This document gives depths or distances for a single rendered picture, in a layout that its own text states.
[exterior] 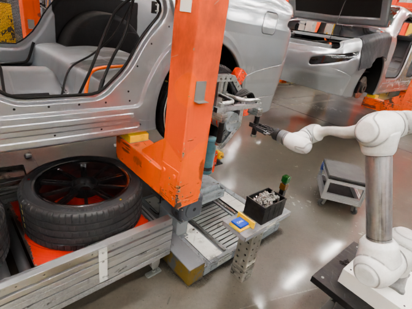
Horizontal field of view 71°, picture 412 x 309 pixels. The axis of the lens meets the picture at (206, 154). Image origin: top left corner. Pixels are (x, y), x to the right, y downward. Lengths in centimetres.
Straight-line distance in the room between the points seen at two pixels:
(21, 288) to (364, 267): 143
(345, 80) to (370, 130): 304
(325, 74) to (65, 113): 336
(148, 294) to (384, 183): 132
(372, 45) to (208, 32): 339
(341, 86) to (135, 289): 353
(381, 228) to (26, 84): 223
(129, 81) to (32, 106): 51
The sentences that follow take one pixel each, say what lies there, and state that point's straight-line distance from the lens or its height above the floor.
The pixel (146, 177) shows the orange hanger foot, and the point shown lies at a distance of 170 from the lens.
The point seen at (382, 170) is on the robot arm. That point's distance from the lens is 138.
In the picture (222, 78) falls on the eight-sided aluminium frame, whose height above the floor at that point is 110.
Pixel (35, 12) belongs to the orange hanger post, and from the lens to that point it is 379.
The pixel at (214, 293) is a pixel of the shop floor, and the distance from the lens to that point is 187.
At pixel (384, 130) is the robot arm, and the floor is 114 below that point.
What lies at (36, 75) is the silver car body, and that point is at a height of 92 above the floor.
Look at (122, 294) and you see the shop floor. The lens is 183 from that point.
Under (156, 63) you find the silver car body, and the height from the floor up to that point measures 116.
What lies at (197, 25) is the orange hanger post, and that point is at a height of 140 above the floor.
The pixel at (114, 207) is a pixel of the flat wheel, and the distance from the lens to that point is 157.
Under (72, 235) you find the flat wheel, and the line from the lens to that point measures 161.
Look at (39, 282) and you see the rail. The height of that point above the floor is 34.
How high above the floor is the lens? 143
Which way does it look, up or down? 25 degrees down
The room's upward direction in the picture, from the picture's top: 9 degrees clockwise
